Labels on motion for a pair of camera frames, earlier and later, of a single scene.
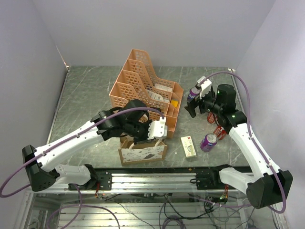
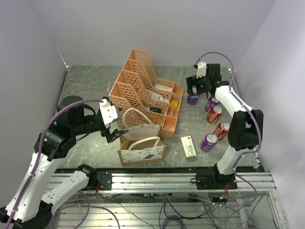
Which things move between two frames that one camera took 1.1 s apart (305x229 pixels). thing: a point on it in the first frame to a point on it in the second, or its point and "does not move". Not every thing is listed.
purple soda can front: [208, 142] does not move
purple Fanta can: [193, 92] does not move
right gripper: [191, 106] to [193, 81]
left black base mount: [104, 178] does not move
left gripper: [145, 136] to [115, 134]
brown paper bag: [131, 151] does not move
